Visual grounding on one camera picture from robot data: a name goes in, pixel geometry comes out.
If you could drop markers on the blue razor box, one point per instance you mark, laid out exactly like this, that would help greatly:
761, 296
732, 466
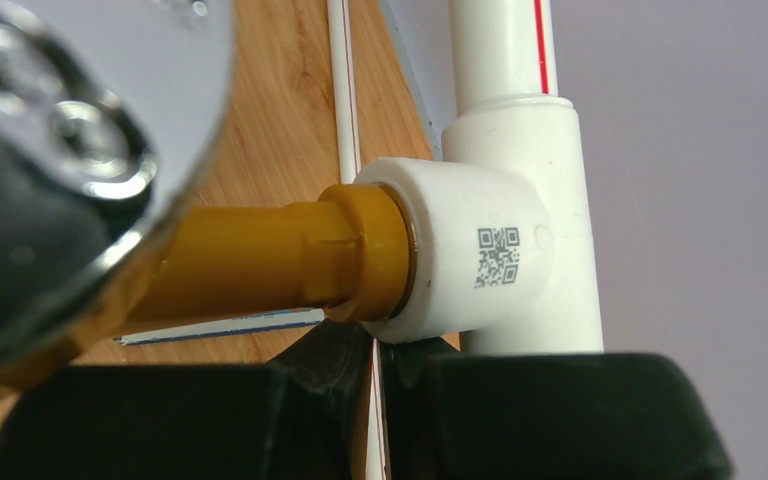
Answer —
240, 325

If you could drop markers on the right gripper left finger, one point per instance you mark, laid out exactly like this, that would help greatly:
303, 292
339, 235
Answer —
290, 418

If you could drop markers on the white PVC pipe frame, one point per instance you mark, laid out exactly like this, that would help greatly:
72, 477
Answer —
502, 240

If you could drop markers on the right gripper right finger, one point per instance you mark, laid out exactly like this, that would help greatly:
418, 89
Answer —
452, 415

